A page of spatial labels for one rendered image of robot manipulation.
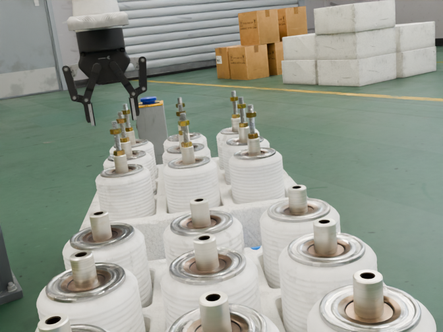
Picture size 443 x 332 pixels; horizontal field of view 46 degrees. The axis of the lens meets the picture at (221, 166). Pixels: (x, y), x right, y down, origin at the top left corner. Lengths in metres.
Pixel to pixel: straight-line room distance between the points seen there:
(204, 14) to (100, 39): 6.03
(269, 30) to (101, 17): 4.17
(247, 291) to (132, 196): 0.44
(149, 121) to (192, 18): 5.53
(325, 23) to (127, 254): 3.34
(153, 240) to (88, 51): 0.33
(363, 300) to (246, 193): 0.52
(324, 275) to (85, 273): 0.22
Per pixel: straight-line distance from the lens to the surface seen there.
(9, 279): 1.15
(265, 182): 0.90
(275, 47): 4.99
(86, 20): 0.83
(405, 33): 3.99
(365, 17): 3.71
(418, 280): 1.02
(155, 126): 1.29
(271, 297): 0.60
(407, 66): 3.99
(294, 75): 4.14
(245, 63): 4.82
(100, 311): 0.49
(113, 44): 0.87
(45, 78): 6.18
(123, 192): 0.89
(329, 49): 3.83
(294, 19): 5.17
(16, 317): 1.08
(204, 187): 0.89
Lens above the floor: 0.47
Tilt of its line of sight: 15 degrees down
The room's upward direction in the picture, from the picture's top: 6 degrees counter-clockwise
